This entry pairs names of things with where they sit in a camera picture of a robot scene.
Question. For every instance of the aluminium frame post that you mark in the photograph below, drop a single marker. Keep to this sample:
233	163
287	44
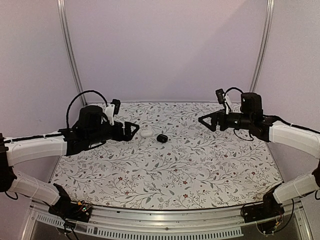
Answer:
61	7
270	5

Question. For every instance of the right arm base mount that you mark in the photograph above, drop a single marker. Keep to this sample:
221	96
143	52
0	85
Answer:
269	208

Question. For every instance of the white earbud charging case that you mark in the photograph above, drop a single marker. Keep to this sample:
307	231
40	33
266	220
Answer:
148	132

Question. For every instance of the left aluminium frame post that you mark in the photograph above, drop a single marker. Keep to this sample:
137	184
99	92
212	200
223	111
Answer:
61	7

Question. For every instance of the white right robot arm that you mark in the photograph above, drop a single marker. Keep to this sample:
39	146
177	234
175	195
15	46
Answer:
270	129

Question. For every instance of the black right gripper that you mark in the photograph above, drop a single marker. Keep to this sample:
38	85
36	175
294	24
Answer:
214	116

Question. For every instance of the front aluminium rail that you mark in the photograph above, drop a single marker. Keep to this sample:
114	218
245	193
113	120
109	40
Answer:
112	223

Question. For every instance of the right aluminium frame post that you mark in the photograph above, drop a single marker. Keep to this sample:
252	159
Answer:
270	5

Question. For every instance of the floral patterned table mat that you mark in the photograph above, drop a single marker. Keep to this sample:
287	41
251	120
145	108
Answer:
195	169

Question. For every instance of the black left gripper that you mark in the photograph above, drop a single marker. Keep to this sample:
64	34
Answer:
127	136

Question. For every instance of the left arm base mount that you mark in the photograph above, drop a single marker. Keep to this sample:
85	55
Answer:
65	208

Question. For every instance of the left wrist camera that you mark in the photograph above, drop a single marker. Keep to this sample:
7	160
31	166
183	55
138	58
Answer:
111	110

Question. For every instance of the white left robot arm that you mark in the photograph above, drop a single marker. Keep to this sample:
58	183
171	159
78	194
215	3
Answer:
94	127

